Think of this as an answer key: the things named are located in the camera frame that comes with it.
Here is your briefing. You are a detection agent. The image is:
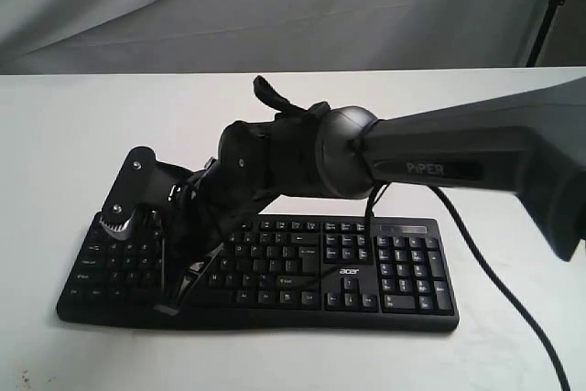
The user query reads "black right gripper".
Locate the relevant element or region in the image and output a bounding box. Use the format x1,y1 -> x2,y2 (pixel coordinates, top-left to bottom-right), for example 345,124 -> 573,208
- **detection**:
141,157 -> 277,316

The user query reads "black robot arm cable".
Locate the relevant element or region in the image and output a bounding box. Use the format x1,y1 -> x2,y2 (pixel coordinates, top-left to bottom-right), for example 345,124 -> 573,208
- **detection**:
429,184 -> 573,391

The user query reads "grey backdrop cloth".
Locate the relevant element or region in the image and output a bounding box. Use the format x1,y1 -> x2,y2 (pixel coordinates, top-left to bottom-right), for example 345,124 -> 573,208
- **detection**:
0,0 -> 586,76

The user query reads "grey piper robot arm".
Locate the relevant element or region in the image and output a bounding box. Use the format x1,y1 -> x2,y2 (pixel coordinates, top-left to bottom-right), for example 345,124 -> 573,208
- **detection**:
157,77 -> 585,315

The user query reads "black tripod stand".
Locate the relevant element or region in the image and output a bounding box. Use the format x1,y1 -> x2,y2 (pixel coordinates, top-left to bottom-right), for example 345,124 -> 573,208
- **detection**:
526,0 -> 566,68

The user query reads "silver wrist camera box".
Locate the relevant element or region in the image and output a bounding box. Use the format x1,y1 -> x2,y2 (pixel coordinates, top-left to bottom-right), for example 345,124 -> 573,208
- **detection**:
100,147 -> 157,241

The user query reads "black acer keyboard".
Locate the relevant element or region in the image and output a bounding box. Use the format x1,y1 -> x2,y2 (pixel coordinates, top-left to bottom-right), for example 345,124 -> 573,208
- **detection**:
56,214 -> 459,332

